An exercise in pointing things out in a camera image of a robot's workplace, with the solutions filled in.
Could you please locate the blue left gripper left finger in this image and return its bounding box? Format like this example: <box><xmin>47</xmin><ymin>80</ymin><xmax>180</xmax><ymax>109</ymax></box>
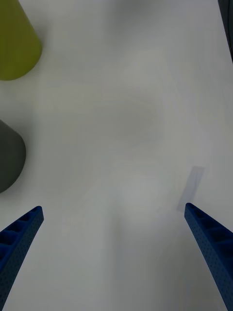
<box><xmin>0</xmin><ymin>206</ymin><xmax>45</xmax><ymax>307</ymax></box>

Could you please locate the yellow-green plastic bin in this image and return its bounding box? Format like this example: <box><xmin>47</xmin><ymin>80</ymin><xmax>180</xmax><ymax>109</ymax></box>
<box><xmin>0</xmin><ymin>0</ymin><xmax>43</xmax><ymax>81</ymax></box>

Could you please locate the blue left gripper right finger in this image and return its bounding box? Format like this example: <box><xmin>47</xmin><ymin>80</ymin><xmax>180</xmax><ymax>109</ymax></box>
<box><xmin>184</xmin><ymin>203</ymin><xmax>233</xmax><ymax>311</ymax></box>

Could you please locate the grey plastic bin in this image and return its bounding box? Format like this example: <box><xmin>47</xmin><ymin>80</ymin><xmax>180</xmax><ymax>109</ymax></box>
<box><xmin>0</xmin><ymin>119</ymin><xmax>27</xmax><ymax>194</ymax></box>

